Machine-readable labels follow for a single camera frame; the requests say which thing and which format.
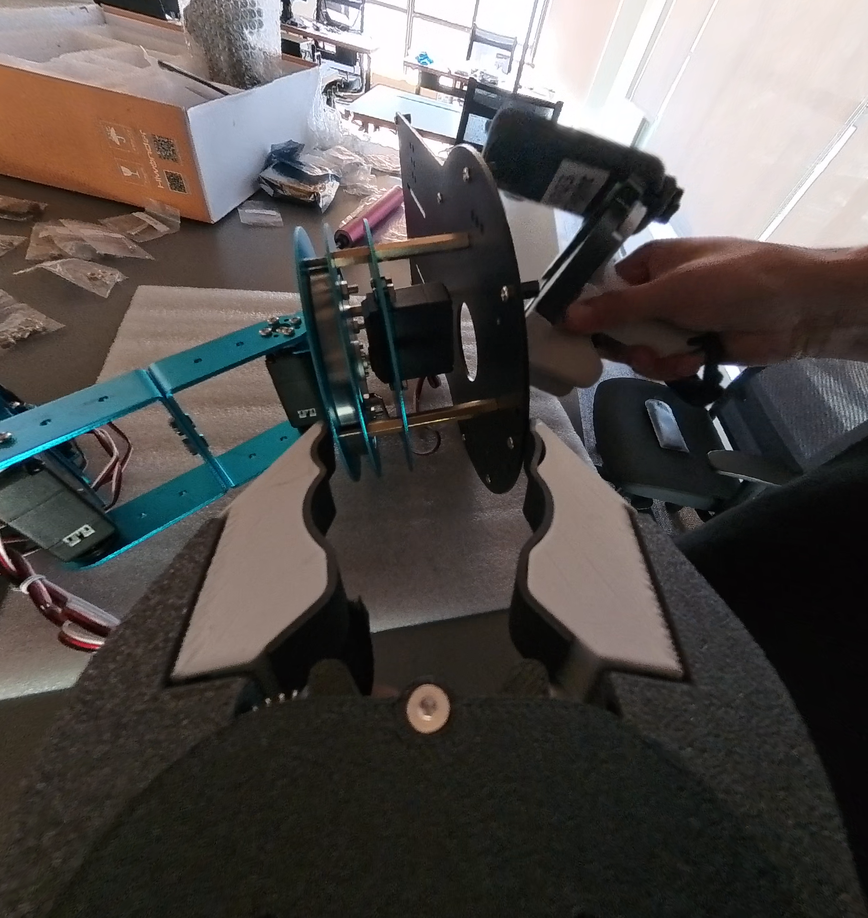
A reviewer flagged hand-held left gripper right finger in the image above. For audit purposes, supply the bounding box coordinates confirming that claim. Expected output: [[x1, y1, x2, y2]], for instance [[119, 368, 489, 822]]
[[511, 422, 687, 702]]

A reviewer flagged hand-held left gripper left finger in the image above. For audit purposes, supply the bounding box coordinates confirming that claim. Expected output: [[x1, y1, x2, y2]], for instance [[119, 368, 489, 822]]
[[169, 422, 375, 712]]

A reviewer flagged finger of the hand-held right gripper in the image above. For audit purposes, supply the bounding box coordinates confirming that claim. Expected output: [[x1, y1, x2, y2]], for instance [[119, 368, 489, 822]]
[[526, 237, 594, 327]]

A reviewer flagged blue toy robot arm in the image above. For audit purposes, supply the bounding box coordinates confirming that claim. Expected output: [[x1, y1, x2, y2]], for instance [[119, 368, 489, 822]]
[[0, 111, 546, 650]]

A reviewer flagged person's right hand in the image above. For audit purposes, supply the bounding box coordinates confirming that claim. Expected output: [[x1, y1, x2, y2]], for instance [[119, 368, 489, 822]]
[[563, 240, 815, 381]]

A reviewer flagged black mesh chair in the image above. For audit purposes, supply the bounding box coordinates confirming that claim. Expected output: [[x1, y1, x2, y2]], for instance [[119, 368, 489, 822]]
[[457, 77, 564, 152]]

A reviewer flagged black background chair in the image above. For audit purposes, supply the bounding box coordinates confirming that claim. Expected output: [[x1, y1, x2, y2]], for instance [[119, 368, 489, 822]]
[[466, 25, 517, 69]]

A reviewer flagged black office chair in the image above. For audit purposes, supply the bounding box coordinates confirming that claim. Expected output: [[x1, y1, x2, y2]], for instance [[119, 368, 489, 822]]
[[592, 359, 868, 517]]

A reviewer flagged grey background table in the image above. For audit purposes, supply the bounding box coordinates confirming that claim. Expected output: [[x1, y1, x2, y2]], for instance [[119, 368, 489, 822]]
[[348, 85, 571, 144]]

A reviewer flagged maroon electric screwdriver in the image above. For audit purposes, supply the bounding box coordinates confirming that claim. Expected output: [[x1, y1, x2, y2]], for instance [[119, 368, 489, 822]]
[[336, 188, 406, 247]]

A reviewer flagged crumpled clear plastic wrap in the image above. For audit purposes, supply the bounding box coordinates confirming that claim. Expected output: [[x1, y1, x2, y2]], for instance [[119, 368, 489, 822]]
[[308, 65, 406, 202]]

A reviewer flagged white foam sheet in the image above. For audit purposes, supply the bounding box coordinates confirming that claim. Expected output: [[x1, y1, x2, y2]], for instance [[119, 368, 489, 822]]
[[0, 285, 600, 704]]

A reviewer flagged silver foil bag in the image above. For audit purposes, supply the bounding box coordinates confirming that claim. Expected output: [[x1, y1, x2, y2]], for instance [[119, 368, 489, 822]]
[[258, 143, 342, 212]]

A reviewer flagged bubble wrap roll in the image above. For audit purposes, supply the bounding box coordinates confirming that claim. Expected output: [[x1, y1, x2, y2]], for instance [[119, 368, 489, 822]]
[[183, 0, 284, 90]]

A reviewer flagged thin metal tool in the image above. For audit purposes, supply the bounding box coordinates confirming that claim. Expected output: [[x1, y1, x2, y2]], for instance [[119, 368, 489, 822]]
[[158, 59, 238, 94]]

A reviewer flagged pile of small screw bags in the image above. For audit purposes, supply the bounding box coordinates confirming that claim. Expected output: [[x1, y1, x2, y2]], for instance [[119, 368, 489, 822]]
[[0, 194, 180, 352]]

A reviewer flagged orange and white cardboard box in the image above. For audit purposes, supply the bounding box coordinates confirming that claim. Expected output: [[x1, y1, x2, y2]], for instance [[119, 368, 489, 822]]
[[0, 7, 324, 223]]

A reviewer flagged white foam box insert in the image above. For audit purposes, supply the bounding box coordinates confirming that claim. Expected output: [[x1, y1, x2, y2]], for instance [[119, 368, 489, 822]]
[[0, 7, 191, 94]]

